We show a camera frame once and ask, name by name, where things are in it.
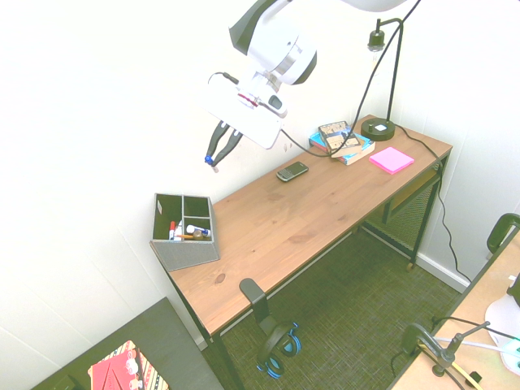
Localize black mobile phone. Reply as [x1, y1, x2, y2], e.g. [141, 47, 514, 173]
[276, 161, 310, 184]

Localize paperback book with blue cover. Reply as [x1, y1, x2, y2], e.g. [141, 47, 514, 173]
[308, 130, 377, 167]

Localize black headphone hook clamp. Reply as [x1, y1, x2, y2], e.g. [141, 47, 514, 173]
[238, 277, 282, 339]

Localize black lamp power cable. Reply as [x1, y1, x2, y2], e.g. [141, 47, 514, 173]
[392, 123, 473, 282]

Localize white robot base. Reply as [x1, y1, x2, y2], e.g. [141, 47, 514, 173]
[484, 274, 520, 339]

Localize red notebook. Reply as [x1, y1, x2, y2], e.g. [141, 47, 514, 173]
[86, 349, 144, 390]

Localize black side table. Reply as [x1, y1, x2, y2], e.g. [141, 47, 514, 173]
[28, 296, 225, 390]

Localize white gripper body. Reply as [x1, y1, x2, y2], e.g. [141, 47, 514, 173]
[206, 73, 284, 150]

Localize paperback book with beige cover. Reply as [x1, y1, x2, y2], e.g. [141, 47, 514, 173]
[317, 119, 365, 159]

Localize white cable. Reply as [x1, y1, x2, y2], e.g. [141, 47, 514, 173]
[433, 336, 505, 352]

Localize black table clamp hook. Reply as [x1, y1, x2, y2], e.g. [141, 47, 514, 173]
[486, 212, 520, 254]

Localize wooden desk with black frame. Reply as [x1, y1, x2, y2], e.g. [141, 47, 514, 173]
[167, 115, 454, 390]

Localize grey compartment desk holder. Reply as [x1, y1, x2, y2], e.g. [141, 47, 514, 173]
[149, 193, 222, 272]

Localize pink sticky note pad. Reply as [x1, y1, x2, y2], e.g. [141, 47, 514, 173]
[368, 146, 416, 176]

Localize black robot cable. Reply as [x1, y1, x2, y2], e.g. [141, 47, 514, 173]
[210, 0, 423, 158]

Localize patterned striped pouch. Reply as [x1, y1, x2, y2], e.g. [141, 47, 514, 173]
[100, 340, 171, 390]

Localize teal power strip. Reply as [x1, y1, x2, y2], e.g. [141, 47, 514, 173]
[500, 338, 520, 377]

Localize black camera stand clamp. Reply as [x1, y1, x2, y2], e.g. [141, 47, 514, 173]
[399, 320, 493, 379]

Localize black desk lamp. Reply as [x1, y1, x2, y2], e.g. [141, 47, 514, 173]
[360, 17, 406, 142]

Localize black and blue headphones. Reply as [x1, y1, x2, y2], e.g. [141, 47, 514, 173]
[255, 321, 303, 379]

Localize light wooden work table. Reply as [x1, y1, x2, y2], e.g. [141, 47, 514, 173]
[388, 232, 520, 390]

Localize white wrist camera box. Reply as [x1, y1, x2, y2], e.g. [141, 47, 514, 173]
[259, 92, 288, 119]

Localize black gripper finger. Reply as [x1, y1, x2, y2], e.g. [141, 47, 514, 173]
[207, 120, 229, 161]
[213, 129, 245, 168]

